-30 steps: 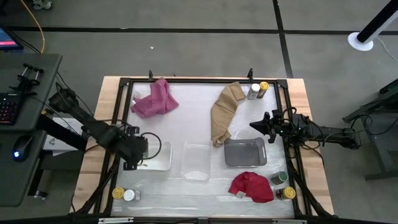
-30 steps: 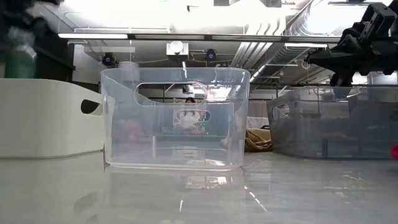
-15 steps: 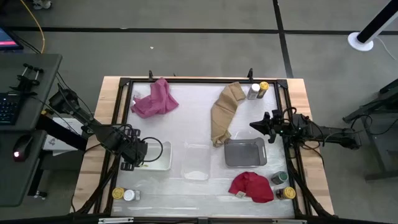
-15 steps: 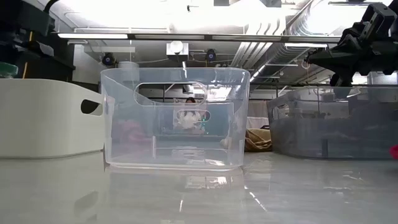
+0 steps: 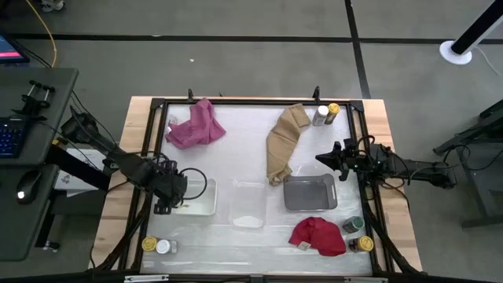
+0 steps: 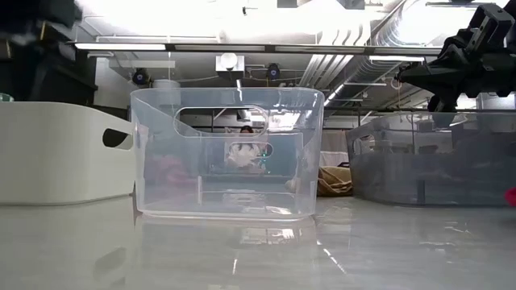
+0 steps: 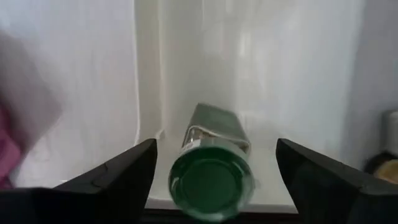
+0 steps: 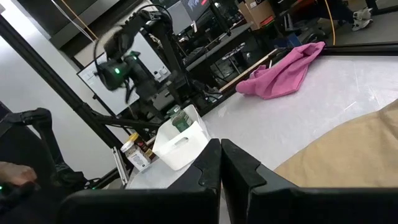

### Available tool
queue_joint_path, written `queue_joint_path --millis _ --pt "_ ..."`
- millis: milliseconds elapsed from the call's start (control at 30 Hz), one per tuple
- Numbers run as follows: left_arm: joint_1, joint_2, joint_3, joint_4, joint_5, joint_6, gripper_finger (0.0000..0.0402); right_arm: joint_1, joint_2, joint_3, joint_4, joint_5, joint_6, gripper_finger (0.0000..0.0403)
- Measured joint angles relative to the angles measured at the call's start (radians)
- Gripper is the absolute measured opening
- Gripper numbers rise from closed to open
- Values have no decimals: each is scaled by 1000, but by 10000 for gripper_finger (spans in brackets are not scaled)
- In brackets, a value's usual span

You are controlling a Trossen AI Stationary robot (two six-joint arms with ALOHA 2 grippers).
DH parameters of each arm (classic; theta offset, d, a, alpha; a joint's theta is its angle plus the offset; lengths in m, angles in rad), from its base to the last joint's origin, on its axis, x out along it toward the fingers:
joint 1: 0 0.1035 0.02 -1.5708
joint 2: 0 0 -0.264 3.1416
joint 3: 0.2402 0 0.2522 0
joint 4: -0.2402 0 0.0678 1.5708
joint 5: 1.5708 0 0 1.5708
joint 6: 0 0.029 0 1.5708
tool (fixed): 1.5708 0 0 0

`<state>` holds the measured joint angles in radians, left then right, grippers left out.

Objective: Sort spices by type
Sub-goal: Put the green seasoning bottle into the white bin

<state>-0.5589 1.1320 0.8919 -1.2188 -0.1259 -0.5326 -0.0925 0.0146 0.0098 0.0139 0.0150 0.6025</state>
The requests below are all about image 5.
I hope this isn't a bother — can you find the black metal table frame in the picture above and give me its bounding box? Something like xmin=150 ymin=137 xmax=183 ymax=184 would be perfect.
xmin=94 ymin=88 xmax=424 ymax=283

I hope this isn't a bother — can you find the black and white pole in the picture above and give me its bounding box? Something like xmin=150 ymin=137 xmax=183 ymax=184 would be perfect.
xmin=450 ymin=0 xmax=503 ymax=56

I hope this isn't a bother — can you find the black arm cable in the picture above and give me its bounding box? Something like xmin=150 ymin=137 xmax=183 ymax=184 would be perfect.
xmin=355 ymin=135 xmax=412 ymax=186
xmin=178 ymin=167 xmax=208 ymax=200

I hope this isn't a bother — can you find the pink cloth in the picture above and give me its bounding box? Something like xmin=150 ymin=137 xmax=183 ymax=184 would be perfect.
xmin=164 ymin=97 xmax=228 ymax=151

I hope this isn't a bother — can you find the dark side table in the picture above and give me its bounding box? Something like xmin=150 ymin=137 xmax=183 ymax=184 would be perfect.
xmin=431 ymin=97 xmax=503 ymax=229

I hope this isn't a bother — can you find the clear plastic container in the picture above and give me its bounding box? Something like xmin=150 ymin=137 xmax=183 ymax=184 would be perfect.
xmin=230 ymin=178 xmax=268 ymax=230

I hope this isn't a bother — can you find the dark grey desk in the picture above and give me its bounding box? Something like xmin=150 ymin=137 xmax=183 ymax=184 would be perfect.
xmin=0 ymin=67 xmax=79 ymax=263

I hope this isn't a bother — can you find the backlit keyboard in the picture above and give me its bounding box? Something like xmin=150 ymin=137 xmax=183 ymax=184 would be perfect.
xmin=0 ymin=116 xmax=28 ymax=159

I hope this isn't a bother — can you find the yellow cable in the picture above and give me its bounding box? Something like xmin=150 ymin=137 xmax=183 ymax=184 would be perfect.
xmin=24 ymin=0 xmax=58 ymax=68

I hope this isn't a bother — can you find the tan cloth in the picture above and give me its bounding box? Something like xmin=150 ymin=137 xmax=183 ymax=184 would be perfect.
xmin=266 ymin=103 xmax=312 ymax=187

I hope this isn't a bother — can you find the white object on floor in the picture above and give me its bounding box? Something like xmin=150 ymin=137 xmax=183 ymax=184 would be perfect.
xmin=39 ymin=0 xmax=66 ymax=13

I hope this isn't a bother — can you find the black computer mouse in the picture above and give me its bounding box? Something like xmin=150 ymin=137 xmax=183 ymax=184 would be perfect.
xmin=15 ymin=169 xmax=43 ymax=205

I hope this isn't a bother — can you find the computer monitor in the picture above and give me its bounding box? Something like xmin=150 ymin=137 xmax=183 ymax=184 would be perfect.
xmin=0 ymin=34 xmax=31 ymax=64

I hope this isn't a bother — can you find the yellow-lid spice jar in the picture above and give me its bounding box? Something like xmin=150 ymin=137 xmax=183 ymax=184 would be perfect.
xmin=324 ymin=102 xmax=341 ymax=126
xmin=347 ymin=235 xmax=375 ymax=254
xmin=141 ymin=236 xmax=159 ymax=253

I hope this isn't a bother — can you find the white table mat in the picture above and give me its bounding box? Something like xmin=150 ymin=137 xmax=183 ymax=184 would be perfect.
xmin=141 ymin=104 xmax=373 ymax=275

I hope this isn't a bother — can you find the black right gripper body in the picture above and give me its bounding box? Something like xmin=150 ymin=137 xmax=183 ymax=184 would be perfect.
xmin=338 ymin=138 xmax=361 ymax=171

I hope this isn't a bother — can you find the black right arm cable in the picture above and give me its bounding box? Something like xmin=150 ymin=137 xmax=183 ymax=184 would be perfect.
xmin=355 ymin=135 xmax=412 ymax=186

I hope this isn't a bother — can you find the green-lid spice jar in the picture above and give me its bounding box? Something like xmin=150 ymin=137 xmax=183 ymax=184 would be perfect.
xmin=342 ymin=215 xmax=365 ymax=234

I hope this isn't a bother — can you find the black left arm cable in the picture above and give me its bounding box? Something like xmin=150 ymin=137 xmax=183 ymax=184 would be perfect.
xmin=178 ymin=167 xmax=208 ymax=200

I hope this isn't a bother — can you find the white round stand base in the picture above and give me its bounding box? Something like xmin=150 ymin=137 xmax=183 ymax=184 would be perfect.
xmin=439 ymin=39 xmax=473 ymax=66

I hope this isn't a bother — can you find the white-lid spice jar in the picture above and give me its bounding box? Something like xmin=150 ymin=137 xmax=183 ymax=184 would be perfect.
xmin=312 ymin=105 xmax=330 ymax=127
xmin=156 ymin=238 xmax=178 ymax=255

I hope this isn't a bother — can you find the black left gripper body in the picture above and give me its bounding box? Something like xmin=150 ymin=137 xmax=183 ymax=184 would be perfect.
xmin=151 ymin=159 xmax=189 ymax=208

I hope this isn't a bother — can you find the white plastic tray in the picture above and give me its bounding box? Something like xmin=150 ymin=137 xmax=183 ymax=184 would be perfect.
xmin=171 ymin=178 xmax=218 ymax=217

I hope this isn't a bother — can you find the red cloth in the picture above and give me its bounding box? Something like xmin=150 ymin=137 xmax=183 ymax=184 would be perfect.
xmin=288 ymin=215 xmax=347 ymax=258

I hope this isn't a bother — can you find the white printed paper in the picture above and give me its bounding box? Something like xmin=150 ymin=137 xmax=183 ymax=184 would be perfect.
xmin=53 ymin=147 xmax=109 ymax=194

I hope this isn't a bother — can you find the black clamp holder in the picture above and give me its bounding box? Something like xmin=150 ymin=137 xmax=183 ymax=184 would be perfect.
xmin=10 ymin=79 xmax=57 ymax=118

